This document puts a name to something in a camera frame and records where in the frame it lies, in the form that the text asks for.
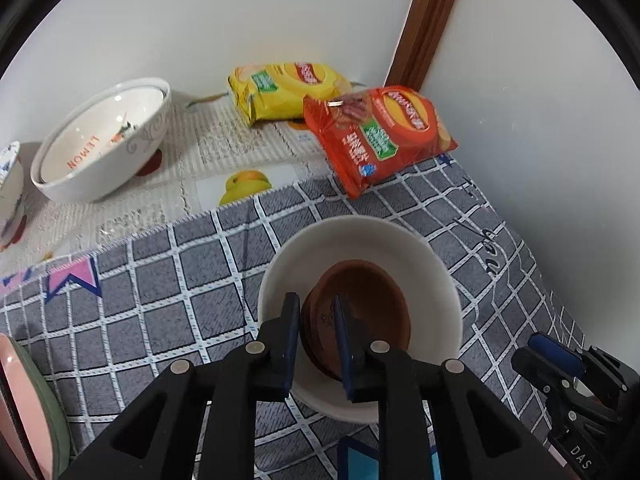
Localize grey checked tablecloth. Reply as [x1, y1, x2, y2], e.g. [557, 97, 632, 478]
[0, 152, 586, 480]

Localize pink square plate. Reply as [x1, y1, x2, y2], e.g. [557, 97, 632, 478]
[0, 335, 53, 480]

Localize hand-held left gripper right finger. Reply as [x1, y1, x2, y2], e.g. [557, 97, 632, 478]
[332, 294, 576, 480]

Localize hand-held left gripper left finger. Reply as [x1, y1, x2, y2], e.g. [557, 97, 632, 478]
[60, 291, 302, 480]

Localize red snack bag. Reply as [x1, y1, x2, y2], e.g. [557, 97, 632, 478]
[302, 85, 459, 201]

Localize yellow snack bag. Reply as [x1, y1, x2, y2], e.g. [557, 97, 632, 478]
[227, 61, 353, 127]

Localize white bowl with grey pattern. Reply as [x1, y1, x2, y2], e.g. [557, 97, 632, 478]
[257, 216, 463, 425]

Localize green square plate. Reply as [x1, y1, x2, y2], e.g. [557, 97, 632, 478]
[15, 347, 71, 480]

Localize white fruit-printed mat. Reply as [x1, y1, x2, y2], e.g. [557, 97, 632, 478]
[0, 80, 366, 271]

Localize white bowl with orange print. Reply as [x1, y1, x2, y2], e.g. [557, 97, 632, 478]
[37, 85, 166, 184]

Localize small brown bowl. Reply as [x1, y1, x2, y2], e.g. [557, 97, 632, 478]
[300, 259, 412, 380]

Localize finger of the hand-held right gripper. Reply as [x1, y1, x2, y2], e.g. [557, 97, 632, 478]
[511, 332, 585, 411]
[580, 345, 630, 402]

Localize white lemon-print bowl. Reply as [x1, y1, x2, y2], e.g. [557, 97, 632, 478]
[30, 77, 172, 203]

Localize wooden door frame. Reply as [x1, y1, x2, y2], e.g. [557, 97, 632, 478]
[384, 0, 468, 96]

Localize white bowl with blue birds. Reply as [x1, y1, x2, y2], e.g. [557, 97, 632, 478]
[0, 141, 26, 248]

